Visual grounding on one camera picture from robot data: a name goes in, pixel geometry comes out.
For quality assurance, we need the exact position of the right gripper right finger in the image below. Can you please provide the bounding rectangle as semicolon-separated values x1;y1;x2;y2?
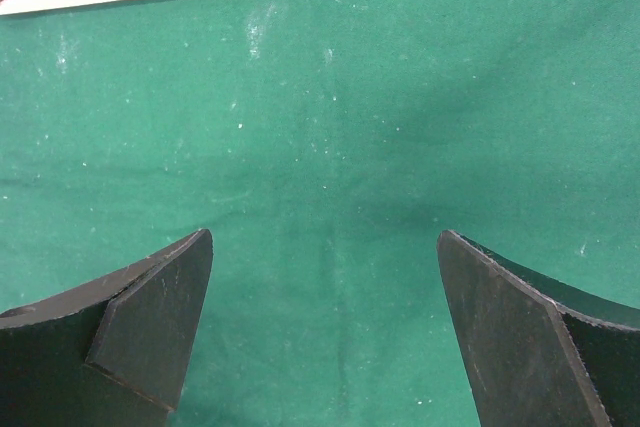
437;230;639;426

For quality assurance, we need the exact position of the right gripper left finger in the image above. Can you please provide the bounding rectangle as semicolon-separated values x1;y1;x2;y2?
1;229;213;426

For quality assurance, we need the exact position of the green surgical cloth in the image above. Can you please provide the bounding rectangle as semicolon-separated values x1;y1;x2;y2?
1;0;639;426

